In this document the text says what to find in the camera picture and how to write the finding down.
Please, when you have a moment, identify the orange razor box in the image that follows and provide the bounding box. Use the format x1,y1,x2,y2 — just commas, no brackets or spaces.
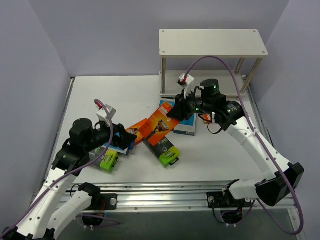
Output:
139,105,180,146
126,118,148,146
202,114,213,124

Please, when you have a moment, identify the orange razor box front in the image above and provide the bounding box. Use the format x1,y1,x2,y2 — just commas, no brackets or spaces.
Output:
139,105,180,146

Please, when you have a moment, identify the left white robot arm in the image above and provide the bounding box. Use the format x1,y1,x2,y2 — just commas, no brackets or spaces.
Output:
0,118,137,240

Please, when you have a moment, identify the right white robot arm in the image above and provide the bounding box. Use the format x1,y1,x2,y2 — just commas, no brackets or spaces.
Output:
167,79,305,207

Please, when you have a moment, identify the white two-tier shelf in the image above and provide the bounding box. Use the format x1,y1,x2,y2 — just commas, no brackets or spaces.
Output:
159,29,269,98

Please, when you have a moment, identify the blue razor box middle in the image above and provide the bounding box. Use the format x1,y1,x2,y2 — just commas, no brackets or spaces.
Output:
159,98,175,110

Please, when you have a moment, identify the blue razor box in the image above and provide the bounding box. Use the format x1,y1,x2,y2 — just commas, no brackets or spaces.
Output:
173,114,197,136
159,98,175,110
108,140,136,156

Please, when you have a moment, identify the blue razor box left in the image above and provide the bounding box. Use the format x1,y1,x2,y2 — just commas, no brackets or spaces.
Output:
108,140,136,156

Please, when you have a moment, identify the blue razor box right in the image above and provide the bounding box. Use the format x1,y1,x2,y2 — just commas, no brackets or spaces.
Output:
173,114,197,136

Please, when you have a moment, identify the black green razor box left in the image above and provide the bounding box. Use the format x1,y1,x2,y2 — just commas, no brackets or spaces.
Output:
89,147,119,173

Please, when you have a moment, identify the black green razor box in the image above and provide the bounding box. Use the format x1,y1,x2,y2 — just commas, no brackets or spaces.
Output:
143,137,181,168
89,147,119,173

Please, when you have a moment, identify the black green razor box centre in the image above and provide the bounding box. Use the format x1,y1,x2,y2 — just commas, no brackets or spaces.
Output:
143,137,181,168

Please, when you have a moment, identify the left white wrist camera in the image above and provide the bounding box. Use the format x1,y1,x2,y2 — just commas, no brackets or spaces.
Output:
96,104,117,126

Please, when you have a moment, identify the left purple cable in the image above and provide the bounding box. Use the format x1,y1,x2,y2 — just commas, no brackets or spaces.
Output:
0,99,121,236

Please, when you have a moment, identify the purple cable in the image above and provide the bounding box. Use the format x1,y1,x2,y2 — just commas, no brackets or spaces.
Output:
0,99,121,236
186,55,305,236

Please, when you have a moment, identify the aluminium rail frame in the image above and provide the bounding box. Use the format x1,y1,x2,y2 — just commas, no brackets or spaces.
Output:
26,181,300,218

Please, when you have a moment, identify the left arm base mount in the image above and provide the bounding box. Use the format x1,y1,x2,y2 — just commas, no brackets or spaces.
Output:
81,193,118,228

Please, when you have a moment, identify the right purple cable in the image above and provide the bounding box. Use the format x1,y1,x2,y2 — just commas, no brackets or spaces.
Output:
186,55,305,236

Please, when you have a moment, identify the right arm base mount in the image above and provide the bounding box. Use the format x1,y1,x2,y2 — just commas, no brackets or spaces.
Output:
206,191,253,227

